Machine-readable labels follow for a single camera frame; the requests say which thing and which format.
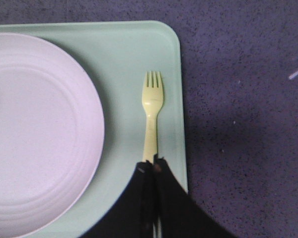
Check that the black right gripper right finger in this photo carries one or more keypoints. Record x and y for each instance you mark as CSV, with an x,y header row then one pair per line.
x,y
180,216

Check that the yellow plastic fork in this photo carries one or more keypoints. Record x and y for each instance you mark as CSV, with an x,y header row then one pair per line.
x,y
152,102

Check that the cream round plate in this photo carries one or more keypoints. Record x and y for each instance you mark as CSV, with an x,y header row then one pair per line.
x,y
51,133

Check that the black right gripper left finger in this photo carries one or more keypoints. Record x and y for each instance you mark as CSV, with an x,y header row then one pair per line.
x,y
132,215

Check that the light green plastic tray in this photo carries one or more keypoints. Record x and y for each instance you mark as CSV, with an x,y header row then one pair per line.
x,y
116,56

